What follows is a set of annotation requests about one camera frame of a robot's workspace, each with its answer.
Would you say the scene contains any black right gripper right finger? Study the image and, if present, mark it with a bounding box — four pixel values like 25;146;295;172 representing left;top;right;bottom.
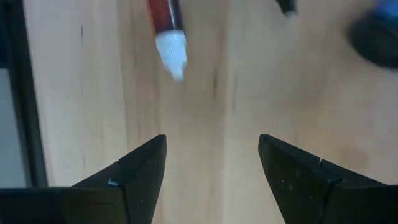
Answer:
257;134;398;224

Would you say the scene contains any black round object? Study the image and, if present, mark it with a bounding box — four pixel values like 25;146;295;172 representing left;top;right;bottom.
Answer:
348;0;398;70

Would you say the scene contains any red food coloring bottle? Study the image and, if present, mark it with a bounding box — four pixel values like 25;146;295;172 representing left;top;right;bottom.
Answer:
146;0;188;82

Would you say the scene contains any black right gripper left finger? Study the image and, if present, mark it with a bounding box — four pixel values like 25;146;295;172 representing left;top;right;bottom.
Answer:
62;134;167;224

